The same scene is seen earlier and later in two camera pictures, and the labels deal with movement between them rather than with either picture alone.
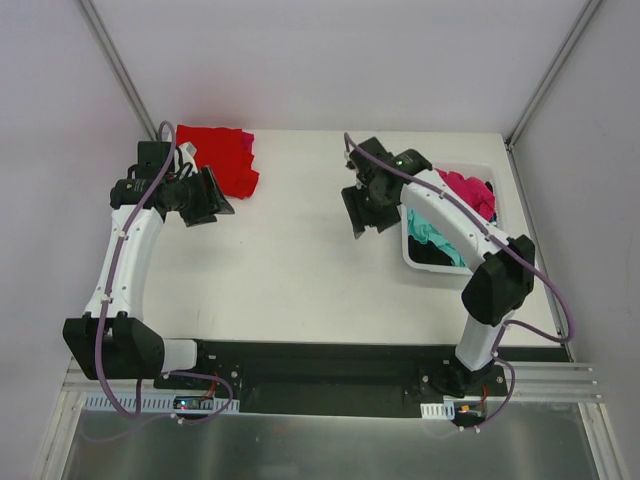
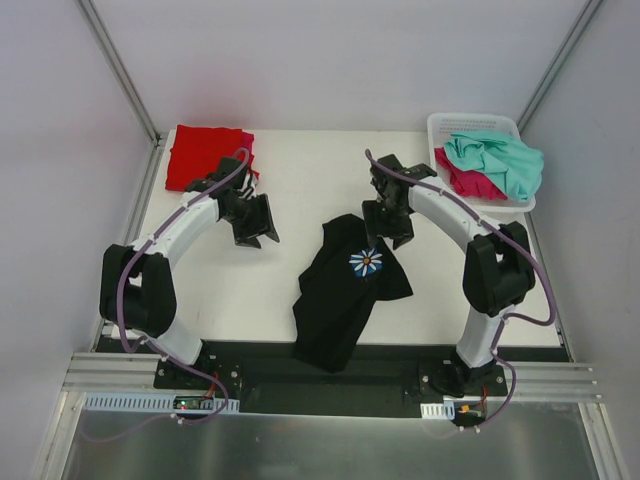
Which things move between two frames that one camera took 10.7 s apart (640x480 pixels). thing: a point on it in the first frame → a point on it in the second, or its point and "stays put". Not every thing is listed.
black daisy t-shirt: x=427 y=252 → x=350 y=274
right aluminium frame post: x=552 y=72 stays put
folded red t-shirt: x=222 y=149 stays put
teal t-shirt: x=424 y=232 → x=512 y=164
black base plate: x=340 y=377 stays put
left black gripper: x=201 y=195 → x=248 y=216
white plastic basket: x=493 y=170 → x=440 y=129
